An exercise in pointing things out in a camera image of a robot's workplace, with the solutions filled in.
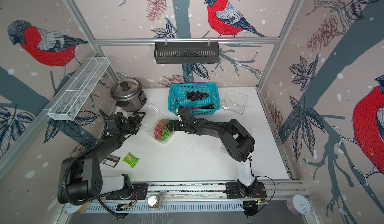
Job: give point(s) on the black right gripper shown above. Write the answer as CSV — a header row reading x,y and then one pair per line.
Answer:
x,y
171,124

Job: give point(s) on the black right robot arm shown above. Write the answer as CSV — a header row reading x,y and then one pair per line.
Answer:
x,y
237,141

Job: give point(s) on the brown snack bar wrapper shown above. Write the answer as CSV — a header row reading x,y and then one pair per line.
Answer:
x,y
111,161

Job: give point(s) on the clear clamshell container back right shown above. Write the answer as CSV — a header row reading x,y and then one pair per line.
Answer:
x,y
235,102

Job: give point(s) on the red grape bunch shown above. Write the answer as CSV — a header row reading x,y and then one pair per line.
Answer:
x,y
161,125

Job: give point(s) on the clear plastic clamshell container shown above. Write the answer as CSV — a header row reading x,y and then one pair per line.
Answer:
x,y
155,122

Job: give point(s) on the green grape bunch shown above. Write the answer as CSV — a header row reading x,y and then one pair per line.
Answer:
x,y
165,134

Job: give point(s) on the small silver round can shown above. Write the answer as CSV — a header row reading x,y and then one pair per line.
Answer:
x,y
154,201

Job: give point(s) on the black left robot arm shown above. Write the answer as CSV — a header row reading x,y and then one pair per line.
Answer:
x,y
81,179

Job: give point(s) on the green snack packet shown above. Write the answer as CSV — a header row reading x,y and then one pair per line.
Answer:
x,y
131,160

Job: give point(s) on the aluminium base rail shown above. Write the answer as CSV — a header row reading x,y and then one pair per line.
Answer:
x,y
216,196

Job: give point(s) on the black hanging wire basket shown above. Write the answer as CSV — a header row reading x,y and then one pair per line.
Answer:
x,y
187,53

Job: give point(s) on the white wire shelf basket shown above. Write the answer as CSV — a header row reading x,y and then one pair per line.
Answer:
x,y
81,86

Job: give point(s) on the teal plastic basket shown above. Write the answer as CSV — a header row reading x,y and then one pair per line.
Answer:
x,y
207,106

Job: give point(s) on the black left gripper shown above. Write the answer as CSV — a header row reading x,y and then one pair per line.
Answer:
x,y
134,123

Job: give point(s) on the dark purple grape bunch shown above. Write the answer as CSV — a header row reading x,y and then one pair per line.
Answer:
x,y
196,96

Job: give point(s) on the clear clamshell container right front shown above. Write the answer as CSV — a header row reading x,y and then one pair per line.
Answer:
x,y
249,131

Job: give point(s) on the stainless steel rice cooker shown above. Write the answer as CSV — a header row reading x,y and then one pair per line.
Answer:
x,y
129,94

